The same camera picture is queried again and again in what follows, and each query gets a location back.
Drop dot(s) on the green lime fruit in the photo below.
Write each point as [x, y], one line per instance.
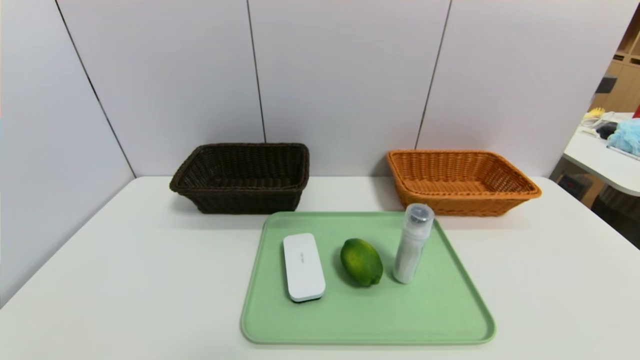
[361, 262]

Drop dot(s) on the white side table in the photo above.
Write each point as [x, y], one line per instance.
[600, 160]

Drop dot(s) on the small yellow object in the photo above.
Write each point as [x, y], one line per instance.
[595, 113]

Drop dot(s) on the orange wicker basket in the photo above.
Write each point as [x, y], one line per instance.
[450, 205]

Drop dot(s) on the light green plastic tray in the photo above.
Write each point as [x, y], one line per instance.
[360, 315]

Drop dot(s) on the white rectangular board eraser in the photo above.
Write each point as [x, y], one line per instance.
[303, 267]

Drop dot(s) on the wooden shelf unit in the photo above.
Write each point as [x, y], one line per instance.
[627, 85]

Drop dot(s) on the dark brown wicker basket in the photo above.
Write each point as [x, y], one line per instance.
[240, 200]

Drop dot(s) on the wooden side table base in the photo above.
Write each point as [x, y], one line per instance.
[575, 185]

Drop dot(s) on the clear bottle with white contents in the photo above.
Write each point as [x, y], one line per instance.
[411, 250]

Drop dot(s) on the dark brown bin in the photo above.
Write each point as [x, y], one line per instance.
[620, 215]

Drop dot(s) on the small black object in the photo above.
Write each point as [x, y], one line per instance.
[607, 130]

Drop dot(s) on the light blue fluffy cloth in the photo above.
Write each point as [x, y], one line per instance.
[627, 137]

